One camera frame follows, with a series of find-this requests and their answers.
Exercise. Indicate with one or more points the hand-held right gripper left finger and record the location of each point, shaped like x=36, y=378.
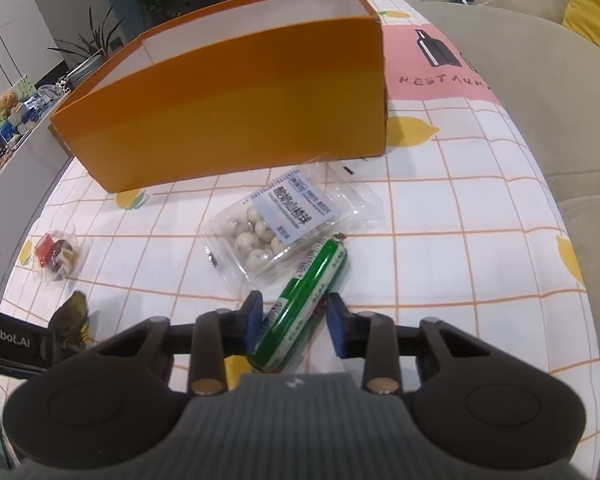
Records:
x=254, y=325

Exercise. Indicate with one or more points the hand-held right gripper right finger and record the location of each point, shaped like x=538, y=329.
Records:
x=336, y=327

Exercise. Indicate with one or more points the green sausage stick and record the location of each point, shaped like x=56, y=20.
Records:
x=305, y=290

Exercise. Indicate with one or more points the dark green snack packet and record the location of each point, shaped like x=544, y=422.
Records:
x=72, y=315

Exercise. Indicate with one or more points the small red candy packet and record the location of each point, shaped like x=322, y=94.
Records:
x=52, y=255

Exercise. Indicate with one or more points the clear packet of white balls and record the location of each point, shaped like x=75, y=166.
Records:
x=280, y=220

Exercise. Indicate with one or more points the orange cardboard box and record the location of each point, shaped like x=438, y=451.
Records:
x=230, y=110

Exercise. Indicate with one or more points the white low cabinet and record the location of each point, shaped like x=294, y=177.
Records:
x=10, y=195

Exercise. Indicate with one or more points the checked printed tablecloth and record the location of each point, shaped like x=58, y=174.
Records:
x=455, y=210

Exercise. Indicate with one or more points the bear picture card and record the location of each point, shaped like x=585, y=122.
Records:
x=10, y=105

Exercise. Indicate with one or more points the group of small toy figures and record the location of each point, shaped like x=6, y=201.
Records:
x=50, y=92

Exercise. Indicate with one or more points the grey planter bin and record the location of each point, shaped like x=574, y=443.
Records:
x=87, y=67

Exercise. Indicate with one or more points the beige sofa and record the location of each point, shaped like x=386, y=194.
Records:
x=530, y=85

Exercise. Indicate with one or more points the long-leaved potted plant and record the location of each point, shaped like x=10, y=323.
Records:
x=92, y=40

